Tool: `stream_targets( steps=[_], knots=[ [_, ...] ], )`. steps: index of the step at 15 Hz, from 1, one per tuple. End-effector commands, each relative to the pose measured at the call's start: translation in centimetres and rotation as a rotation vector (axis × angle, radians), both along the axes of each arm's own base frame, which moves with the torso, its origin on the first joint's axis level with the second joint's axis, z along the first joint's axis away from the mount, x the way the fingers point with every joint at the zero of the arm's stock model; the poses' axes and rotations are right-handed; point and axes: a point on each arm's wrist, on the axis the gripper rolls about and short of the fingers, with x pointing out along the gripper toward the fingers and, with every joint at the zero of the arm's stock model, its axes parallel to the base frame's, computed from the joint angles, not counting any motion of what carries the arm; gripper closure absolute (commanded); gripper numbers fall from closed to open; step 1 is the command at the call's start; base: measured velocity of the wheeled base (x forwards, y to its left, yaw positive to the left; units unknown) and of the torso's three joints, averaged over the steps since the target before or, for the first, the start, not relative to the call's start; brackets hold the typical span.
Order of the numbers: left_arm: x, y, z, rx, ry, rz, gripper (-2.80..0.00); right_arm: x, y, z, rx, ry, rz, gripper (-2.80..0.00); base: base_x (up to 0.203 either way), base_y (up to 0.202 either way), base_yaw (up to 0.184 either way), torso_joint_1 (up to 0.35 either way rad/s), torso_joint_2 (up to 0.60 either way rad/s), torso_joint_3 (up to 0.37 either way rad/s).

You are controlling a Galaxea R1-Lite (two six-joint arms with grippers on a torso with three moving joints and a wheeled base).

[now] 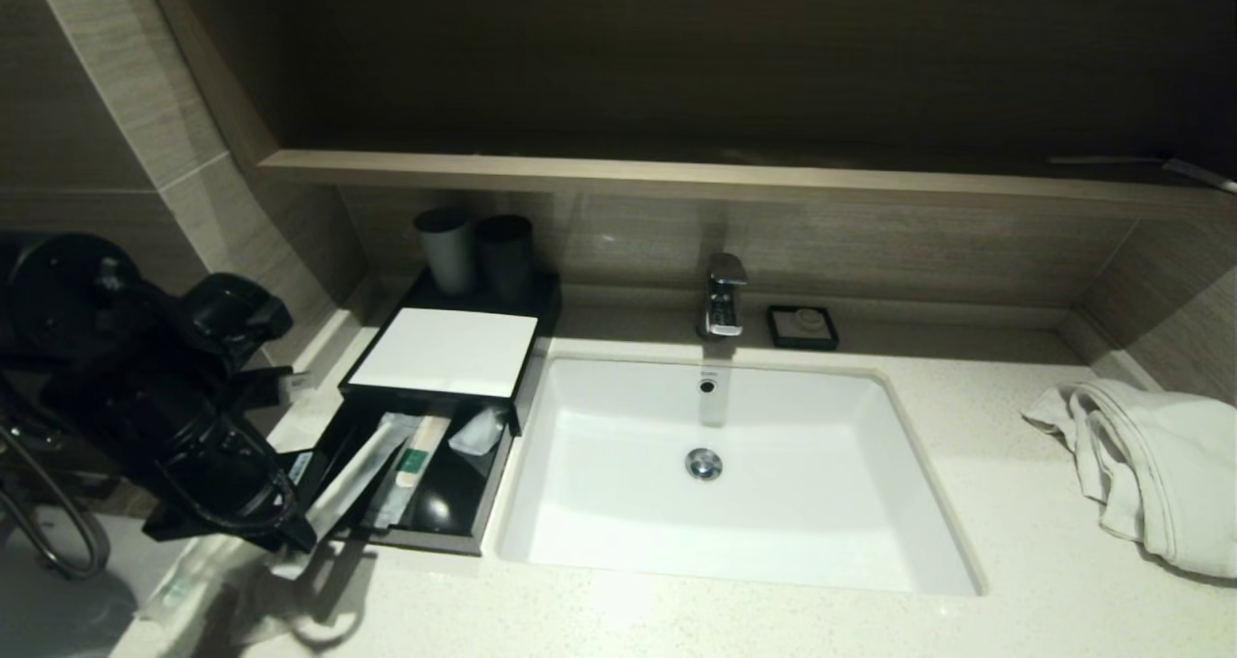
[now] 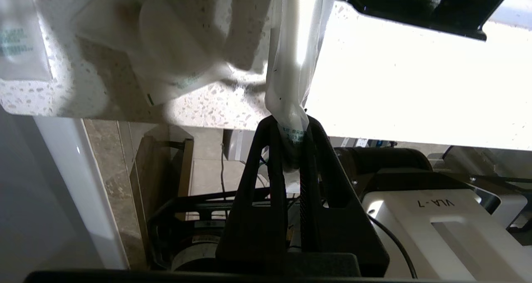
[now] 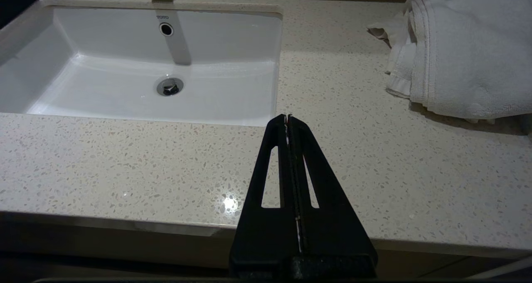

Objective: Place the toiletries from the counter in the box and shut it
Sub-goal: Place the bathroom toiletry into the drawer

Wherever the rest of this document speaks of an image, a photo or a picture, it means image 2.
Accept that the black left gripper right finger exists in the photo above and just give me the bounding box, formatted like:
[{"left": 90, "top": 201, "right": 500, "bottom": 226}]
[{"left": 299, "top": 115, "right": 390, "bottom": 275}]

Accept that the thin black chassis cable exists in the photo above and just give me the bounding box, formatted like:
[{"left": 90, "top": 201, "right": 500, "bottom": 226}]
[{"left": 366, "top": 214, "right": 419, "bottom": 280}]

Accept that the crumpled clear plastic packet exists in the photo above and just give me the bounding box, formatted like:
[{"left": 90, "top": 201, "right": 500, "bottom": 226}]
[{"left": 75, "top": 0, "right": 267, "bottom": 108}]

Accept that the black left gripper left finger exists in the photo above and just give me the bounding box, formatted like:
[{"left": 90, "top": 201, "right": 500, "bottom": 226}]
[{"left": 215, "top": 116, "right": 288, "bottom": 262}]

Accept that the black box drawer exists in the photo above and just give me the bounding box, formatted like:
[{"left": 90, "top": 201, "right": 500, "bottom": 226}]
[{"left": 336, "top": 0, "right": 518, "bottom": 42}]

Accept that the white robot chassis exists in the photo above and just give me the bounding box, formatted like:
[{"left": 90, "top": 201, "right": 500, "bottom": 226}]
[{"left": 361, "top": 169, "right": 532, "bottom": 283}]

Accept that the long clear plastic packet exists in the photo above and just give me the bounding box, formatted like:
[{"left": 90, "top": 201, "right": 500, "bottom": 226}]
[{"left": 265, "top": 0, "right": 340, "bottom": 172}]

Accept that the black robot body housing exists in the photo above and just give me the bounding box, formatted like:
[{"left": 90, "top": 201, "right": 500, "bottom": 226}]
[{"left": 332, "top": 147, "right": 433, "bottom": 189}]

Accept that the black metal frame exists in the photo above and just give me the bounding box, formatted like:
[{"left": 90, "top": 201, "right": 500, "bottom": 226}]
[{"left": 147, "top": 187, "right": 293, "bottom": 272}]

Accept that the clear green-print toothbrush packet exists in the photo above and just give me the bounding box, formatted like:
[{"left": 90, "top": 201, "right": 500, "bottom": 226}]
[{"left": 0, "top": 0, "right": 53, "bottom": 83}]

